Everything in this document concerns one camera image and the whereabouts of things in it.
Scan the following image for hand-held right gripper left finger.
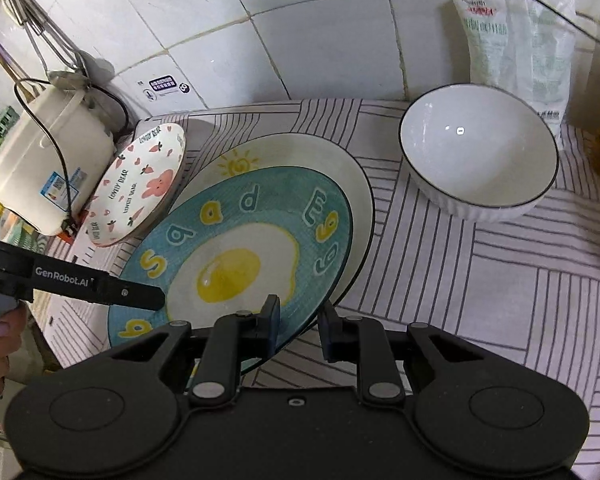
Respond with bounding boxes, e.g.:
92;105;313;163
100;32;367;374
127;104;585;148
111;294;282;407

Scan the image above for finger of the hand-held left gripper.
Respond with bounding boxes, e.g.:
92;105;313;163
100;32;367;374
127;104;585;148
92;274;167;312

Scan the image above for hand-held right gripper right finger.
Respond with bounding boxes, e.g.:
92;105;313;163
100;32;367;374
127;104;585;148
319;304;486;407

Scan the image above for blue fried egg plate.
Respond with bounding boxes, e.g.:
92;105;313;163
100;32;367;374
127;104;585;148
106;165;353;373

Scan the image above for carrot and bunny print plate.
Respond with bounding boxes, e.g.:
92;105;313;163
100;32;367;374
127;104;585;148
86;122;187;248

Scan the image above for cream plate with sun print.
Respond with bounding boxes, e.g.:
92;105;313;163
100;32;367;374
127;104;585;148
172;132;376;311

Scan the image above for white bowl with black rim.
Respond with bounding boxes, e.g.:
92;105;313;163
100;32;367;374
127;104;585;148
398;83;560;223

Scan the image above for person's left hand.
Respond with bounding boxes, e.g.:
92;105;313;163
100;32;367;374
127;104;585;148
0;304;27;402

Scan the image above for colourful packets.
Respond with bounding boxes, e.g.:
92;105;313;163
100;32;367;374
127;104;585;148
0;200;48;263

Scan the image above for white rice cooker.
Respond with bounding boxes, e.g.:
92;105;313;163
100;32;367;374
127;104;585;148
0;80;117;237

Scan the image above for striped white cloth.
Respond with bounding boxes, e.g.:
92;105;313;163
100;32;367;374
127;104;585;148
40;97;600;411

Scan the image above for green box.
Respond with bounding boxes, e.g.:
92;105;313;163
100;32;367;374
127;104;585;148
0;105;21;152

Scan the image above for wooden spatula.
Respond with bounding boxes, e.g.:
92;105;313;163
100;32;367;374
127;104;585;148
0;34;37;102

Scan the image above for hanging metal utensils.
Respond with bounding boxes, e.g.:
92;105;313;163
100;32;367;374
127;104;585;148
1;0;90;87

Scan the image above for white plastic bag red print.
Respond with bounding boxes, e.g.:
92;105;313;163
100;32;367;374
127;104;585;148
451;0;513;88

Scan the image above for white plastic bag green print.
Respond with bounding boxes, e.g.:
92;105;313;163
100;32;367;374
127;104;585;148
507;0;577;138

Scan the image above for black cable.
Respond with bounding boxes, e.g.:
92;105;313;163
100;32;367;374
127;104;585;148
12;77;88;228

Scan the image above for wall sticker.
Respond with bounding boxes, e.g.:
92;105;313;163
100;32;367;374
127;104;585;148
142;72;192;102

